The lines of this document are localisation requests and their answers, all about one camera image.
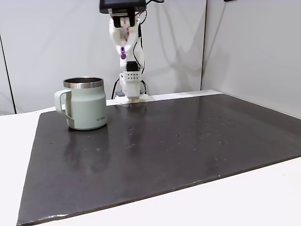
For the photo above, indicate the purple pen grip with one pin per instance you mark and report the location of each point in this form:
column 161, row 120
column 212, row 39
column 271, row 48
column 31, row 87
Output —
column 123, row 52

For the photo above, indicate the black table mat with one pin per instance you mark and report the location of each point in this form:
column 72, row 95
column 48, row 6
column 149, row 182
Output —
column 152, row 160

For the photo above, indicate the dark wall fixture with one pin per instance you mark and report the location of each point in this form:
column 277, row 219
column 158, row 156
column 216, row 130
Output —
column 229, row 0

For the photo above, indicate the black camera box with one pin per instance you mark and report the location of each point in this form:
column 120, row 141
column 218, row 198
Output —
column 122, row 5

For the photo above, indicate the small grey box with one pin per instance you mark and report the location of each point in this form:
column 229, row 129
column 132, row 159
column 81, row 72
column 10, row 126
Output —
column 120, row 94

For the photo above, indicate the pale green steel mug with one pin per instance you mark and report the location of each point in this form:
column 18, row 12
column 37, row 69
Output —
column 85, row 103

